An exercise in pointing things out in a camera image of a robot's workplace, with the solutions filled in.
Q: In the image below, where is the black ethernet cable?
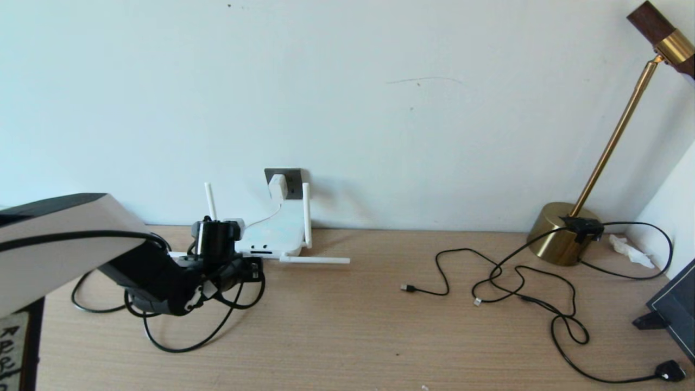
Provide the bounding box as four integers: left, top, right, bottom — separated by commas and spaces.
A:
71, 234, 245, 354

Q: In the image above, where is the black lamp power cord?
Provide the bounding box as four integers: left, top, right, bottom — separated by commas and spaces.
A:
519, 222, 686, 384

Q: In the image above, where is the grey wall socket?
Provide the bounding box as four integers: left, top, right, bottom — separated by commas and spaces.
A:
265, 168, 302, 200

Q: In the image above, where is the black USB cable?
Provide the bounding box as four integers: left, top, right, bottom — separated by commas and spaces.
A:
400, 248, 525, 297

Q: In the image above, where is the black standing frame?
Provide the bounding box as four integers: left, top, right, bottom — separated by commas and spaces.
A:
631, 258, 695, 365

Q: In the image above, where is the black clip on lamp base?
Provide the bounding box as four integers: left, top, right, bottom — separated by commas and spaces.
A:
559, 216, 604, 244

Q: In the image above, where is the white router with antennas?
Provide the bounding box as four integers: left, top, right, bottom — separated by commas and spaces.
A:
166, 182, 351, 265

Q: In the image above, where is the crumpled white tissue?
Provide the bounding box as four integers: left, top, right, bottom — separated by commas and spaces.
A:
608, 234, 656, 269

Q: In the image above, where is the black cable with silver connector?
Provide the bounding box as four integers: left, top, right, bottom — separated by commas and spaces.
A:
471, 227, 576, 307

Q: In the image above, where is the brass desk lamp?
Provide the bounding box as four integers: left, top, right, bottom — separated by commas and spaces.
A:
526, 0, 695, 267

